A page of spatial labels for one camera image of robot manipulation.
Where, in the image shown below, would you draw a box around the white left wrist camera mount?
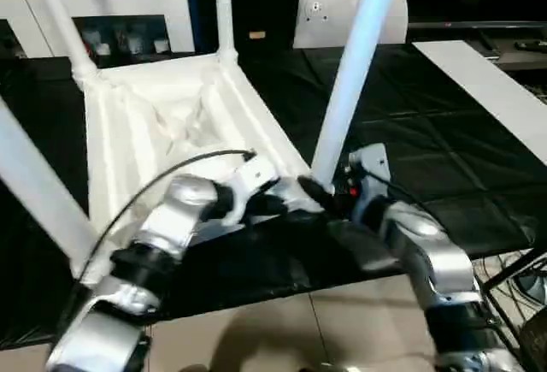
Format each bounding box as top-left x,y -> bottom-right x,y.
221,155 -> 284,227

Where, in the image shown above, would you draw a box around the loose floor cables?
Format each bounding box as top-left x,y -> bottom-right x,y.
473,246 -> 547,348

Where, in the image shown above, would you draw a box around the white flat board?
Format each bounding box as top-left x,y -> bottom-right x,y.
411,38 -> 547,156

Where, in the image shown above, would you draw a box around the white cabinet with glass doors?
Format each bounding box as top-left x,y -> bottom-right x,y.
0,0 -> 197,60

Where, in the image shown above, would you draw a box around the black table mat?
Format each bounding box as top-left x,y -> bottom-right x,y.
0,42 -> 547,344

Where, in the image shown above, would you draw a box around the brown woven stool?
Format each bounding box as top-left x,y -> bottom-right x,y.
518,310 -> 547,372

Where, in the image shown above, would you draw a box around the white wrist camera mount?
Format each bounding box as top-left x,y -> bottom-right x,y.
347,142 -> 393,220
221,155 -> 284,227

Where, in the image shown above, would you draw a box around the black stand leg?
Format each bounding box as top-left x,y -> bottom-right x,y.
481,242 -> 547,292

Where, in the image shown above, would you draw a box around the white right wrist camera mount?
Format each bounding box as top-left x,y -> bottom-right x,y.
347,142 -> 393,220

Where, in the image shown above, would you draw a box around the grey stand base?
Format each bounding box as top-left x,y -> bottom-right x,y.
515,270 -> 547,301

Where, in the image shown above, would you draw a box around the black remote control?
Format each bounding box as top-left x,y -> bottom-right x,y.
514,39 -> 547,52

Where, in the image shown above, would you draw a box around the dark low tv bench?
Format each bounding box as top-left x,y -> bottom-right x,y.
473,28 -> 547,73

